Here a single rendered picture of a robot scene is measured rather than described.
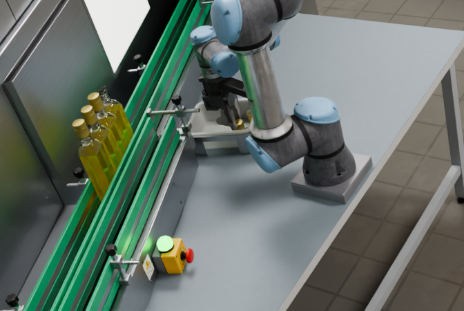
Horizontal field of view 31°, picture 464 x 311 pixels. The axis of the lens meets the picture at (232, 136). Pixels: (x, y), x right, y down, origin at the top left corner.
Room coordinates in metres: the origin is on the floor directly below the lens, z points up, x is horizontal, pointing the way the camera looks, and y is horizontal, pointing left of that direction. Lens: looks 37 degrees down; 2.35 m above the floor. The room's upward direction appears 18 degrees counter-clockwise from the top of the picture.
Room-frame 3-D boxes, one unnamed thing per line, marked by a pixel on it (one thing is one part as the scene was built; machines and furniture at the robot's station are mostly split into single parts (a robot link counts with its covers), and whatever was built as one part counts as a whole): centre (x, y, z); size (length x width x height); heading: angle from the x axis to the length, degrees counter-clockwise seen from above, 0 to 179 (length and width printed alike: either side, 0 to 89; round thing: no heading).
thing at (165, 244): (1.68, 0.26, 0.84); 0.05 x 0.05 x 0.03
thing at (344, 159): (1.83, -0.24, 0.83); 0.15 x 0.15 x 0.10
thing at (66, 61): (2.33, 0.33, 1.15); 0.90 x 0.03 x 0.34; 156
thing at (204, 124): (2.17, 0.01, 0.80); 0.22 x 0.17 x 0.09; 66
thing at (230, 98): (2.16, 0.00, 0.95); 0.09 x 0.08 x 0.12; 64
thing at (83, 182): (1.90, 0.45, 0.94); 0.07 x 0.04 x 0.13; 66
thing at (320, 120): (1.83, -0.23, 0.95); 0.13 x 0.12 x 0.14; 106
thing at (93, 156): (1.89, 0.38, 0.99); 0.06 x 0.06 x 0.21; 67
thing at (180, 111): (2.10, 0.14, 0.95); 0.17 x 0.03 x 0.12; 66
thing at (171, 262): (1.68, 0.26, 0.79); 0.07 x 0.07 x 0.07; 66
